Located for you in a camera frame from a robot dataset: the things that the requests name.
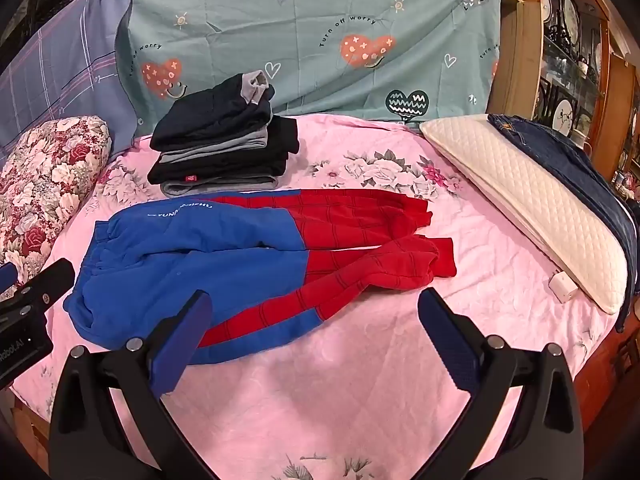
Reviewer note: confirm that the wooden display cabinet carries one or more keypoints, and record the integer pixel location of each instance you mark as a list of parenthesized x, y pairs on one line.
[(520, 50)]

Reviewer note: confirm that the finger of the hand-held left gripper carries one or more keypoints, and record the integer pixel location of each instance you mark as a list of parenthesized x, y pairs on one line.
[(7, 277), (47, 285)]

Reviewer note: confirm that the small white charger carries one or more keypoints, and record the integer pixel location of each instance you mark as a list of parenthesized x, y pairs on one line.
[(562, 287)]

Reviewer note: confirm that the stack of folded dark clothes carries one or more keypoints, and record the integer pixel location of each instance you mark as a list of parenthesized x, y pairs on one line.
[(225, 165)]

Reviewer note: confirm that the folded light grey garment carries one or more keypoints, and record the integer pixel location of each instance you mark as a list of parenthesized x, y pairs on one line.
[(235, 143)]

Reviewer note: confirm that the blue and red pants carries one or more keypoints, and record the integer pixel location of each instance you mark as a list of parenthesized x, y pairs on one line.
[(200, 270)]

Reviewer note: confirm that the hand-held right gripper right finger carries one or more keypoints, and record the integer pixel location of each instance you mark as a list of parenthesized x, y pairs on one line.
[(450, 340)]

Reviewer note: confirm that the red floral pillow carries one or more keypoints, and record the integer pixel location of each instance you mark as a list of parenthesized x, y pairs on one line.
[(45, 180)]

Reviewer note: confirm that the purple plaid pillow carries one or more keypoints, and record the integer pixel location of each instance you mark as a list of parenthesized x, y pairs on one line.
[(65, 70)]

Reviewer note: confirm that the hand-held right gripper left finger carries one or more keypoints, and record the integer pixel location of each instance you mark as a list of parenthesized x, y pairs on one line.
[(180, 345)]

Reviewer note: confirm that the decorative plate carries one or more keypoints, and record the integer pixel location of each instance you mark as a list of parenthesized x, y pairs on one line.
[(563, 117), (571, 20)]

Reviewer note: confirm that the teal heart-print blanket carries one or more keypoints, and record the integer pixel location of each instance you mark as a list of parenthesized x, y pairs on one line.
[(300, 25)]

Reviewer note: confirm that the pink floral bedsheet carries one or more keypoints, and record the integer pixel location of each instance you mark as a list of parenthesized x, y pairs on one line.
[(325, 385)]

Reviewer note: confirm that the white quilted pillow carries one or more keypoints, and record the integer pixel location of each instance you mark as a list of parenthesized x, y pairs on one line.
[(540, 200)]

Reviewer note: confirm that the dark blue jeans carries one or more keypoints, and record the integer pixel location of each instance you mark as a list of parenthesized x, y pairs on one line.
[(575, 160)]

